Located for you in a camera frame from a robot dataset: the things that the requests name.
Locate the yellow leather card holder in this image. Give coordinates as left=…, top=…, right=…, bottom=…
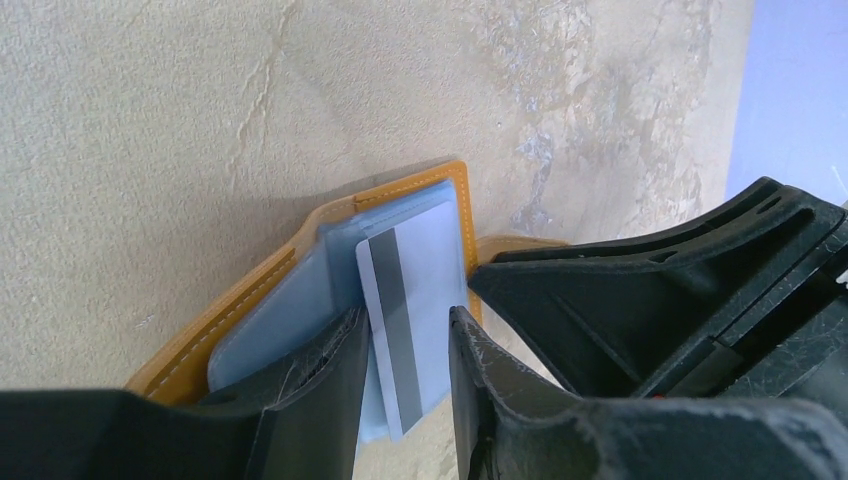
left=128, top=160, right=544, bottom=445

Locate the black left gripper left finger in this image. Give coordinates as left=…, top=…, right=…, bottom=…
left=1, top=307, right=369, bottom=479

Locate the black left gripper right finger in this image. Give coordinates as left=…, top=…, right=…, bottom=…
left=449, top=307, right=847, bottom=479

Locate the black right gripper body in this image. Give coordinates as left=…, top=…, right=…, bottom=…
left=653, top=251, right=847, bottom=424

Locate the white magnetic stripe card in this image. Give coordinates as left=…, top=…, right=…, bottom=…
left=355, top=201, right=468, bottom=441

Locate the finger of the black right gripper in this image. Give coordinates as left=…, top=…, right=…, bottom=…
left=469, top=177, right=847, bottom=398

